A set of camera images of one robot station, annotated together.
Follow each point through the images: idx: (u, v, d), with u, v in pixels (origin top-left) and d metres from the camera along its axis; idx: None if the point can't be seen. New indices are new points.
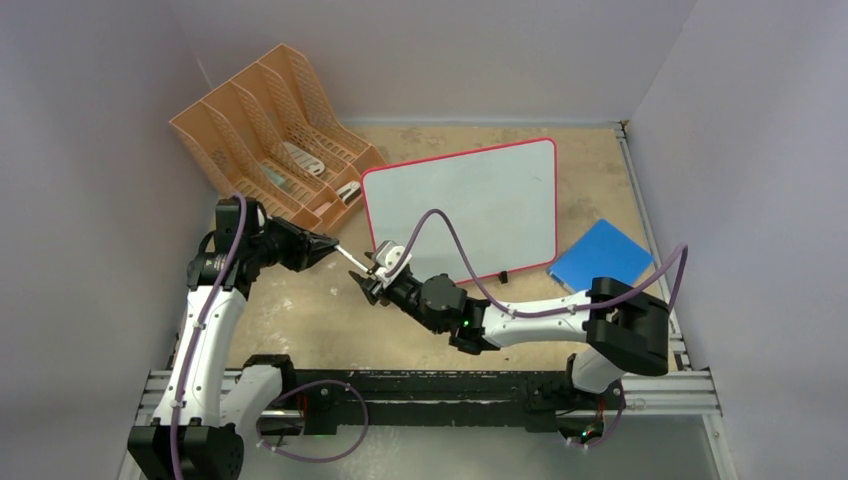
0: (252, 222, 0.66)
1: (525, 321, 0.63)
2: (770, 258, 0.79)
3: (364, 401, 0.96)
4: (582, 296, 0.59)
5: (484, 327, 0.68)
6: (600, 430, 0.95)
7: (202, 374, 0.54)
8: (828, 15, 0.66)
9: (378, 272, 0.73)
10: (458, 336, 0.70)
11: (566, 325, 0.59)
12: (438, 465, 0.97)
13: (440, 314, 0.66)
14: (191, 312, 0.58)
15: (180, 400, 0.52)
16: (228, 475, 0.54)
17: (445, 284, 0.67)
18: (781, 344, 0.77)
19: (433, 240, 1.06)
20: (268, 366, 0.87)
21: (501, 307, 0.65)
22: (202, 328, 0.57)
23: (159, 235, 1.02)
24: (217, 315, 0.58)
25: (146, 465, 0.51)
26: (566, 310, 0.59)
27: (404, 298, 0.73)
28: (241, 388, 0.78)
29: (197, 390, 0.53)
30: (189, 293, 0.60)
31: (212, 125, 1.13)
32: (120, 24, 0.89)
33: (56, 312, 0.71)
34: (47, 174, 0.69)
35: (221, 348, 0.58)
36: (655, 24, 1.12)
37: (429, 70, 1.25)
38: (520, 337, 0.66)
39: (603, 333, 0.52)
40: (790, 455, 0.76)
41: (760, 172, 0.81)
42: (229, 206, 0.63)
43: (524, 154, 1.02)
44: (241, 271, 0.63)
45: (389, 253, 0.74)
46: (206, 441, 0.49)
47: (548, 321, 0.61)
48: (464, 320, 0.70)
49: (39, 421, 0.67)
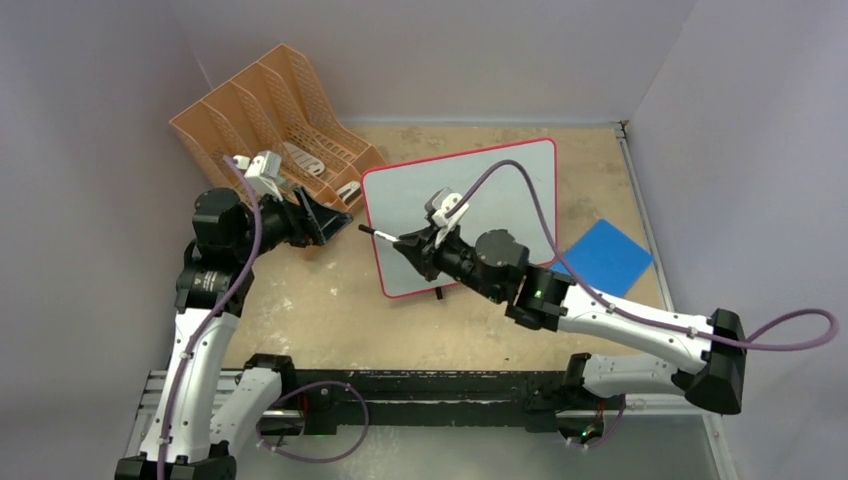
0: (236, 228, 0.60)
1: (631, 327, 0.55)
2: (770, 258, 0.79)
3: (365, 401, 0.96)
4: (701, 321, 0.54)
5: (564, 306, 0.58)
6: (601, 430, 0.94)
7: (189, 409, 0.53)
8: (829, 14, 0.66)
9: (436, 217, 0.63)
10: (516, 306, 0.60)
11: (678, 345, 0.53)
12: (438, 466, 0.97)
13: (497, 272, 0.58)
14: (180, 338, 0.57)
15: (167, 435, 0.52)
16: None
17: (506, 239, 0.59)
18: (781, 344, 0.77)
19: (504, 190, 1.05)
20: (269, 370, 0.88)
21: (602, 302, 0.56)
22: (189, 358, 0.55)
23: (159, 235, 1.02)
24: (206, 344, 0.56)
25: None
26: (686, 332, 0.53)
27: (458, 265, 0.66)
28: (240, 395, 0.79)
29: (184, 425, 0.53)
30: (176, 315, 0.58)
31: (212, 125, 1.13)
32: (120, 24, 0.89)
33: (56, 313, 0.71)
34: (47, 174, 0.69)
35: (211, 377, 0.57)
36: (655, 24, 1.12)
37: (429, 70, 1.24)
38: (597, 332, 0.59)
39: (724, 370, 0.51)
40: (789, 455, 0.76)
41: (761, 172, 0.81)
42: (207, 218, 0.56)
43: (524, 155, 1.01)
44: (234, 290, 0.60)
45: (445, 200, 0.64)
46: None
47: (655, 335, 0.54)
48: (534, 288, 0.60)
49: (37, 422, 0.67)
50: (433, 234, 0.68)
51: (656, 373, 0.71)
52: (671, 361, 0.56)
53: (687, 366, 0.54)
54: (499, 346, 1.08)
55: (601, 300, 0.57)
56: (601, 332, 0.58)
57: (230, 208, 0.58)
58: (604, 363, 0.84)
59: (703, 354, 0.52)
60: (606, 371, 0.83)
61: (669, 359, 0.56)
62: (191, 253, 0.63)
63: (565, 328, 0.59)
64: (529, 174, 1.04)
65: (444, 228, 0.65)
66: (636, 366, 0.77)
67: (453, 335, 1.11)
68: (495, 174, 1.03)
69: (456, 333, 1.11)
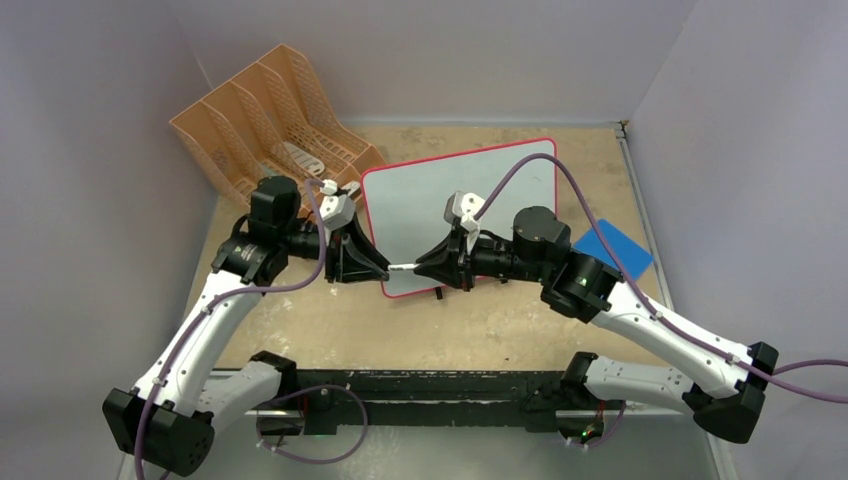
0: (287, 212, 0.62)
1: (674, 340, 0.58)
2: (770, 258, 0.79)
3: (363, 402, 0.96)
4: (741, 349, 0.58)
5: (609, 302, 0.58)
6: (601, 430, 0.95)
7: (191, 360, 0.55)
8: (828, 14, 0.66)
9: (463, 222, 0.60)
10: (552, 288, 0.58)
11: (715, 367, 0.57)
12: (438, 466, 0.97)
13: (533, 248, 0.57)
14: (206, 293, 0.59)
15: (164, 378, 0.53)
16: (185, 464, 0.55)
17: (546, 217, 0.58)
18: (782, 343, 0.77)
19: (523, 175, 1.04)
20: (271, 367, 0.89)
21: (650, 308, 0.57)
22: (208, 313, 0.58)
23: (159, 234, 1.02)
24: (226, 304, 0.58)
25: (114, 427, 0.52)
26: (727, 358, 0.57)
27: (494, 261, 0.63)
28: (237, 382, 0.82)
29: (181, 374, 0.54)
30: (210, 273, 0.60)
31: (212, 125, 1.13)
32: (120, 25, 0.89)
33: (57, 314, 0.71)
34: (49, 174, 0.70)
35: (220, 338, 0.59)
36: (655, 24, 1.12)
37: (429, 70, 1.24)
38: (633, 335, 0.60)
39: (754, 400, 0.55)
40: (790, 456, 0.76)
41: (761, 172, 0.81)
42: (263, 195, 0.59)
43: (522, 153, 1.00)
44: (267, 269, 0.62)
45: (463, 203, 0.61)
46: (171, 429, 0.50)
47: (697, 353, 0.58)
48: (583, 277, 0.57)
49: (36, 422, 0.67)
50: (462, 242, 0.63)
51: (666, 387, 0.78)
52: (693, 377, 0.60)
53: (712, 386, 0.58)
54: (499, 345, 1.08)
55: (648, 306, 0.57)
56: (639, 336, 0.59)
57: (289, 194, 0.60)
58: (611, 368, 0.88)
59: (737, 382, 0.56)
60: (613, 374, 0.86)
61: (691, 375, 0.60)
62: (242, 225, 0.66)
63: (598, 320, 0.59)
64: (551, 165, 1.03)
65: (474, 232, 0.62)
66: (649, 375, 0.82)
67: (452, 334, 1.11)
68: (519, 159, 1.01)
69: (456, 333, 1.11)
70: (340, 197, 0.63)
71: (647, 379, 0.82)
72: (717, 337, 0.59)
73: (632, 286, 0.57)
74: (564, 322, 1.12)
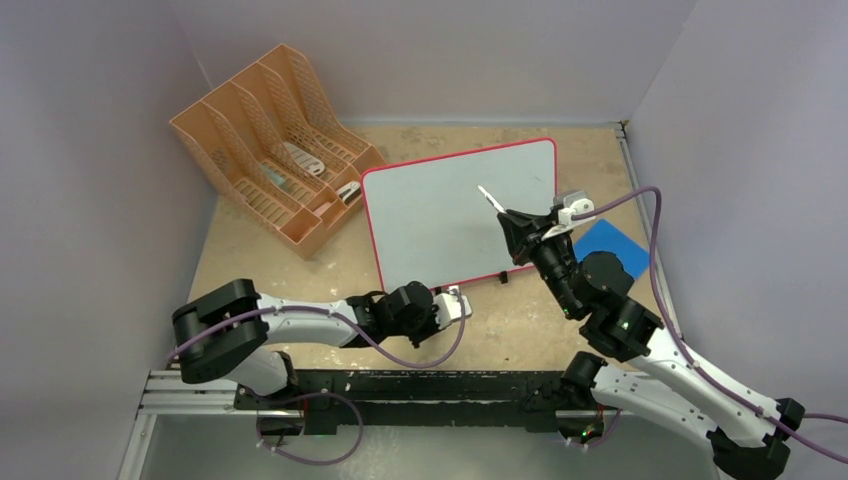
0: (410, 313, 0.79)
1: (707, 389, 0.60)
2: (771, 258, 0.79)
3: (350, 402, 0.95)
4: (770, 403, 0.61)
5: (648, 348, 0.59)
6: (601, 430, 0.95)
7: (298, 321, 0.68)
8: (830, 13, 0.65)
9: (560, 212, 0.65)
10: (596, 330, 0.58)
11: (744, 418, 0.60)
12: (438, 466, 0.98)
13: (594, 294, 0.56)
14: (332, 304, 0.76)
15: (278, 310, 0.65)
16: (194, 373, 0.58)
17: (612, 264, 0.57)
18: (787, 346, 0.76)
19: (523, 175, 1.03)
20: (284, 374, 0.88)
21: (687, 358, 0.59)
22: (330, 315, 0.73)
23: (158, 234, 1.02)
24: (336, 323, 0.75)
25: (217, 295, 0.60)
26: (758, 411, 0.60)
27: (551, 265, 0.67)
28: (262, 356, 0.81)
29: (286, 322, 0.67)
30: (344, 301, 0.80)
31: (212, 125, 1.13)
32: (119, 25, 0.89)
33: (57, 315, 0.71)
34: (47, 176, 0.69)
35: (313, 331, 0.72)
36: (655, 24, 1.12)
37: (428, 69, 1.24)
38: (667, 379, 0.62)
39: (780, 453, 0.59)
40: None
41: (762, 172, 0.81)
42: (405, 295, 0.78)
43: (522, 152, 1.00)
44: (367, 330, 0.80)
45: (577, 203, 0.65)
46: (246, 340, 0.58)
47: (729, 405, 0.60)
48: (625, 322, 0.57)
49: (37, 422, 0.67)
50: (545, 226, 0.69)
51: (688, 420, 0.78)
52: (720, 423, 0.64)
53: (739, 435, 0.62)
54: (499, 345, 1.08)
55: (684, 354, 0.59)
56: (674, 381, 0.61)
57: (419, 307, 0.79)
58: (624, 378, 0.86)
59: (764, 435, 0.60)
60: (624, 388, 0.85)
61: (719, 421, 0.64)
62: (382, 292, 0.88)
63: (636, 362, 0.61)
64: (551, 162, 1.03)
65: (562, 226, 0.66)
66: (663, 399, 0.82)
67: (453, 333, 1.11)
68: (518, 160, 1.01)
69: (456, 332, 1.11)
70: (462, 298, 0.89)
71: (668, 405, 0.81)
72: (748, 388, 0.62)
73: (672, 334, 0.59)
74: (564, 322, 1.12)
